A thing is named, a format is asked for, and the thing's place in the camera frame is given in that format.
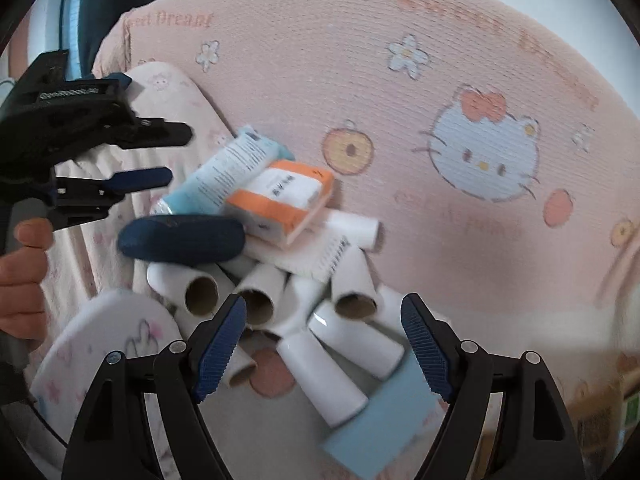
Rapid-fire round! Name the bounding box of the light blue flat box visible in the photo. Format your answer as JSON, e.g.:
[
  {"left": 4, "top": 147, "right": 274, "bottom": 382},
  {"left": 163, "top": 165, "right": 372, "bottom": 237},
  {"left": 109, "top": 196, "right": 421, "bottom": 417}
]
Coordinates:
[{"left": 320, "top": 350, "right": 451, "bottom": 480}]

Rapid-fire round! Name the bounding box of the person's left hand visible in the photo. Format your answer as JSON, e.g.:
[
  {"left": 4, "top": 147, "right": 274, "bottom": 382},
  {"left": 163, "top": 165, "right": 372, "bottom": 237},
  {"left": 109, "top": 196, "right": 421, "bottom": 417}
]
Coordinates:
[{"left": 0, "top": 220, "right": 53, "bottom": 341}]

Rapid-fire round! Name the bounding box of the pile of white paper tubes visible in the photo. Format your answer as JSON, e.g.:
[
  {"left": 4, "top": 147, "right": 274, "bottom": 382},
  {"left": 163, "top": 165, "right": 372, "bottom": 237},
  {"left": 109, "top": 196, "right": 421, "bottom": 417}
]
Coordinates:
[{"left": 145, "top": 210, "right": 406, "bottom": 428}]

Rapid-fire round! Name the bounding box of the navy glasses case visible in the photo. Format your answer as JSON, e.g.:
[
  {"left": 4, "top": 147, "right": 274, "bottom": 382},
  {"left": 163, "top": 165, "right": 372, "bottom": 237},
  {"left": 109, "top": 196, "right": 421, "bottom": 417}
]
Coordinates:
[{"left": 117, "top": 214, "right": 247, "bottom": 265}]

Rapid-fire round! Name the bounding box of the pink cat print bedsheet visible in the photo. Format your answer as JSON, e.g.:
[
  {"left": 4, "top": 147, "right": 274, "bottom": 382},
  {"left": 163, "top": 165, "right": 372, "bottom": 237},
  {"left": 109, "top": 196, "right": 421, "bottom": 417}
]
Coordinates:
[{"left": 95, "top": 0, "right": 640, "bottom": 480}]

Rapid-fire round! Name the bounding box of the light blue tissue pack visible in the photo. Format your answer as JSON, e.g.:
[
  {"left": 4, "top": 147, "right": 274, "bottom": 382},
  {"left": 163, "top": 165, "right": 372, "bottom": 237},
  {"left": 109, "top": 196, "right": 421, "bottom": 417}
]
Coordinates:
[{"left": 152, "top": 127, "right": 293, "bottom": 218}]

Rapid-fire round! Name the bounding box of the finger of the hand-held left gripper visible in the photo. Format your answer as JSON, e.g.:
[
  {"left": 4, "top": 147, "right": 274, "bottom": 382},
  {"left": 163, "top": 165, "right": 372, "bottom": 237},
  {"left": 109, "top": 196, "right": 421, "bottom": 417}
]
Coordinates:
[
  {"left": 115, "top": 119, "right": 194, "bottom": 150},
  {"left": 52, "top": 167, "right": 173, "bottom": 231}
]

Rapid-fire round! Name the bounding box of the cardboard box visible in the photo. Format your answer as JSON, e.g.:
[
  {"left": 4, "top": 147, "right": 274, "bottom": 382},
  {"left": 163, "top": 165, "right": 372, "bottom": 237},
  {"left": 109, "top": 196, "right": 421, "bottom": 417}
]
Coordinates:
[{"left": 565, "top": 385, "right": 638, "bottom": 466}]

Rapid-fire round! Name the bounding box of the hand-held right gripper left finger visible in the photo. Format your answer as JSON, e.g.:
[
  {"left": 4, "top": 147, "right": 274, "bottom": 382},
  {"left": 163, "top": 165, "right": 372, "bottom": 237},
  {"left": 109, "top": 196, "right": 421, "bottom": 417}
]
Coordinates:
[{"left": 60, "top": 292, "right": 248, "bottom": 480}]

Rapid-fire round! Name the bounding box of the white printed flat box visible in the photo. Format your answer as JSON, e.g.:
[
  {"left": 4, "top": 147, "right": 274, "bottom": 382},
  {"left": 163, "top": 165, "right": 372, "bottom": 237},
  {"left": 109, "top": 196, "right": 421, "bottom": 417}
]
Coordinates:
[{"left": 245, "top": 232, "right": 351, "bottom": 281}]

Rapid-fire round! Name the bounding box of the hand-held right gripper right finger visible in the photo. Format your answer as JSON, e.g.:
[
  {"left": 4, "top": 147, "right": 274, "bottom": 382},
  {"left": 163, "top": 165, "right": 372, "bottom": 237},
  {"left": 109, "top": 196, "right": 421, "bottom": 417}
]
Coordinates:
[{"left": 400, "top": 292, "right": 586, "bottom": 480}]

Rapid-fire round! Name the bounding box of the orange white tissue pack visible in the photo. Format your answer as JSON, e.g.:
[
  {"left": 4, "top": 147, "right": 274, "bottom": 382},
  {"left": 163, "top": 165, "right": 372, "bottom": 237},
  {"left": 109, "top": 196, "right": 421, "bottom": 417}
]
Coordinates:
[{"left": 222, "top": 159, "right": 335, "bottom": 247}]

